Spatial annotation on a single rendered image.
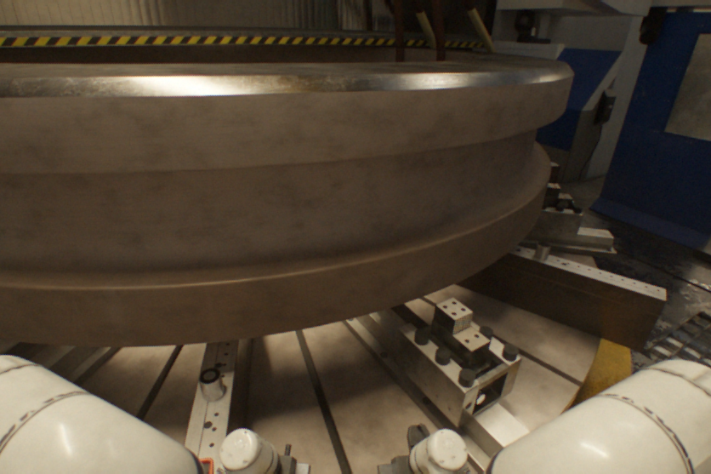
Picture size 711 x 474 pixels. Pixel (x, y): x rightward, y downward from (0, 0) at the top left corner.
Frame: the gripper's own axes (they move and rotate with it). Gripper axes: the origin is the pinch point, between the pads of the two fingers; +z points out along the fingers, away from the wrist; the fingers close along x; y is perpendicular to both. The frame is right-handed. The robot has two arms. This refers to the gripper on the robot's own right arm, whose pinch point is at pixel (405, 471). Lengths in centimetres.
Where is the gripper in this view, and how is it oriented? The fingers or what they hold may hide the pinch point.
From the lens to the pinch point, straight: 130.2
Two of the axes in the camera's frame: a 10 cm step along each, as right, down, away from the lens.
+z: -2.0, 6.3, 7.5
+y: 1.1, 7.8, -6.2
